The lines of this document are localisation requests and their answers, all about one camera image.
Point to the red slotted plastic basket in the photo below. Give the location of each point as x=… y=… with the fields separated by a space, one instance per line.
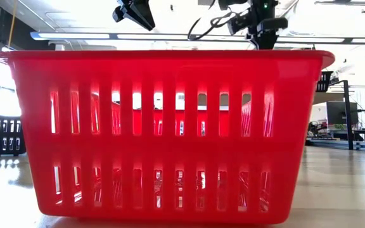
x=170 y=149

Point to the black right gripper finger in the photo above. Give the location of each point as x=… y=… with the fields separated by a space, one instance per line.
x=265 y=44

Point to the wooden shelf with black frame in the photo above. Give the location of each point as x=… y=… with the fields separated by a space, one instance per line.
x=348 y=120

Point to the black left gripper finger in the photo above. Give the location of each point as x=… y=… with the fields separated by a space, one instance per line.
x=119 y=14
x=139 y=14

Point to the dark computer monitor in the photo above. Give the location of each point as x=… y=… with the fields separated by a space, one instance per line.
x=341 y=112

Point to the black aluminium table frame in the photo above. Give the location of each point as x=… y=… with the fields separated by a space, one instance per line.
x=334 y=143

